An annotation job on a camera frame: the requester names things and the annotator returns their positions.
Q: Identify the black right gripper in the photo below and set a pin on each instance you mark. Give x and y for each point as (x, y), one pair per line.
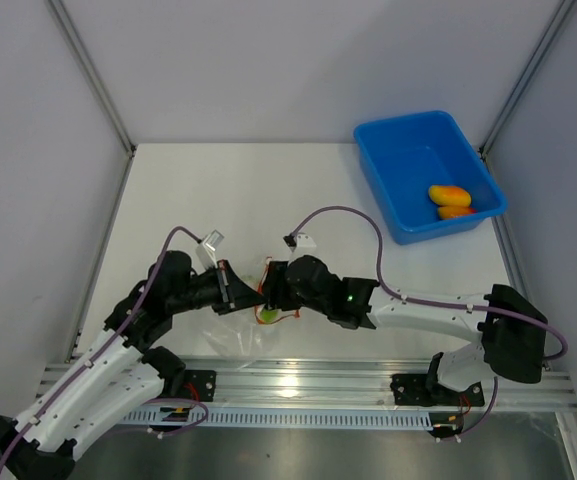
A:
(275, 288)

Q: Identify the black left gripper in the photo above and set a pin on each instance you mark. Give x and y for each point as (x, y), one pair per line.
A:
(234, 294)

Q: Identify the white green cauliflower toy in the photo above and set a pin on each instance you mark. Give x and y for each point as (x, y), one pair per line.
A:
(267, 317)

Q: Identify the clear zip top bag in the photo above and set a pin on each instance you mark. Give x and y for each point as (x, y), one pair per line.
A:
(239, 335)

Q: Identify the orange red mango toy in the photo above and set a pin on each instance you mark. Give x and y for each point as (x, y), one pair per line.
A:
(450, 212)

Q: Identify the yellow orange mango toy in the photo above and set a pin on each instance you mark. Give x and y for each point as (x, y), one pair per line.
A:
(449, 195)

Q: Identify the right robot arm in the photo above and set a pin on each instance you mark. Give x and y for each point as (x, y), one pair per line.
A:
(503, 332)

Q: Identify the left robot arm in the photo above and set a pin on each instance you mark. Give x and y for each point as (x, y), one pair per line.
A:
(122, 370)

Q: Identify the blue plastic bin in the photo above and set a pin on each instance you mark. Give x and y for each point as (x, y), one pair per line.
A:
(402, 157)

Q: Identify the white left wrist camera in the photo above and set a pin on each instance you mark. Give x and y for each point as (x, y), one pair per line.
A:
(206, 249)

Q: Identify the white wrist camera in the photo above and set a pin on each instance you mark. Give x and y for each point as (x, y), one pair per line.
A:
(299, 244)
(206, 249)

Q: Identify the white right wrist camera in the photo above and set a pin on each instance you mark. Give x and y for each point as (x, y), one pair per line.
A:
(299, 244)

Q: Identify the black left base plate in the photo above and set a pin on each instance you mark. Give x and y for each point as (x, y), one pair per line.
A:
(199, 385)

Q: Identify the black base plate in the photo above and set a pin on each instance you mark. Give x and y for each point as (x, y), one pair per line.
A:
(199, 385)
(413, 390)

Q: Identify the white slotted cable duct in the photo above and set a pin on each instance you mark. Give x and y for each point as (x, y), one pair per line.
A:
(337, 419)

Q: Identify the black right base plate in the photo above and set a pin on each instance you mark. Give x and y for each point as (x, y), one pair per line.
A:
(413, 390)

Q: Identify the right aluminium frame post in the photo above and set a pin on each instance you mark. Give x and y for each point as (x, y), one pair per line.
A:
(555, 26)

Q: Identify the aluminium frame post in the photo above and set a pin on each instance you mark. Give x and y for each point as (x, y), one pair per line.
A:
(89, 71)
(555, 26)

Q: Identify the left aluminium frame post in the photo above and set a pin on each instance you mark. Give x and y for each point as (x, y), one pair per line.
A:
(89, 71)

